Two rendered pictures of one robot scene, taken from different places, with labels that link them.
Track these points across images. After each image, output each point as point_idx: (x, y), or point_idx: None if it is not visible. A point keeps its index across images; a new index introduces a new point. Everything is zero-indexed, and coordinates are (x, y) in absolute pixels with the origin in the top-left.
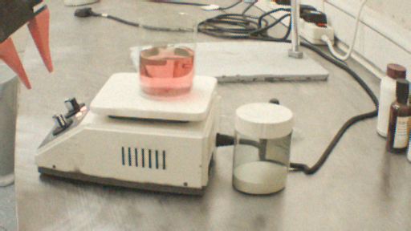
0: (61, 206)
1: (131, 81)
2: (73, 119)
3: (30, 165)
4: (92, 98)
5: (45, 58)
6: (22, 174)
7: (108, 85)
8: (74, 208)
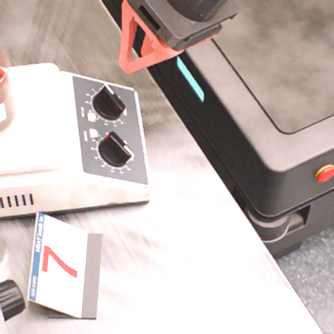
0: (78, 60)
1: (34, 136)
2: (100, 120)
3: (154, 119)
4: (96, 167)
5: (130, 53)
6: (153, 98)
7: (57, 119)
8: (64, 62)
